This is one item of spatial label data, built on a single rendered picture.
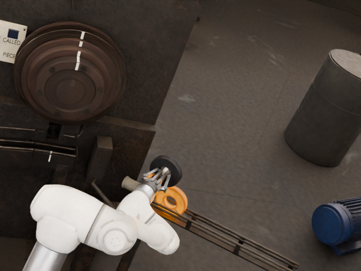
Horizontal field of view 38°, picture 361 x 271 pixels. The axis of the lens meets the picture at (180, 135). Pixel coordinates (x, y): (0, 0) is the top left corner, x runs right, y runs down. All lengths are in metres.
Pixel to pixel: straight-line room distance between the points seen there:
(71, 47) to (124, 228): 0.90
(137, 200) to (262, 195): 2.06
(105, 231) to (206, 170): 2.54
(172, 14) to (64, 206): 1.10
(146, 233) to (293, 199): 2.44
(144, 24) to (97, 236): 1.10
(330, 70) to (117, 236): 3.28
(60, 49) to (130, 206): 0.68
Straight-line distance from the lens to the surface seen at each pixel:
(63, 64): 2.15
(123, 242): 1.53
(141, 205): 2.12
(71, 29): 2.17
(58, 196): 1.57
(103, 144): 2.50
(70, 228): 1.56
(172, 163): 2.35
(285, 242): 3.79
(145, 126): 2.59
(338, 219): 3.75
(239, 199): 3.91
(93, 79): 2.18
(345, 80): 4.45
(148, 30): 2.36
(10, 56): 2.39
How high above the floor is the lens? 2.28
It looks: 32 degrees down
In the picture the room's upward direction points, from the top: 23 degrees clockwise
